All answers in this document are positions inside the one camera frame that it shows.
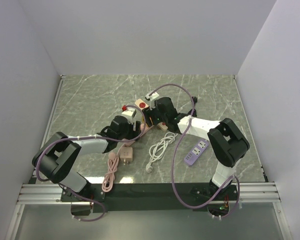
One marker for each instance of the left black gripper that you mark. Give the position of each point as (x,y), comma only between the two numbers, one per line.
(134,133)

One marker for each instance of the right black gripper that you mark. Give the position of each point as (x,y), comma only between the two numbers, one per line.
(148,112)

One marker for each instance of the pink cube adapter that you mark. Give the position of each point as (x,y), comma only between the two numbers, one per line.
(126,154)

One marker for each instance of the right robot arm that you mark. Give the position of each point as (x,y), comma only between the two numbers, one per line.
(228,143)

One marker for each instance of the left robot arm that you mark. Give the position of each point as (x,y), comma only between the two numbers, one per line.
(54,161)

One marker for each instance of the beige red power strip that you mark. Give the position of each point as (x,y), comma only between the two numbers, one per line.
(142,105)

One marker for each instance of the purple power strip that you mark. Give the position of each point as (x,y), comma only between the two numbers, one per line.
(196,152)

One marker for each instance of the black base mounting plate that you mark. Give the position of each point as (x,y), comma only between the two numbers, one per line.
(150,196)

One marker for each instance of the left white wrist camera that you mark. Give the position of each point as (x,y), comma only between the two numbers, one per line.
(129,113)

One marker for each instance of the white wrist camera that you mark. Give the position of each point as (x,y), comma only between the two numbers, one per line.
(152,96)
(129,113)

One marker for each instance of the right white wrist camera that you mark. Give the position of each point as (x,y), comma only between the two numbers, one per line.
(152,96)

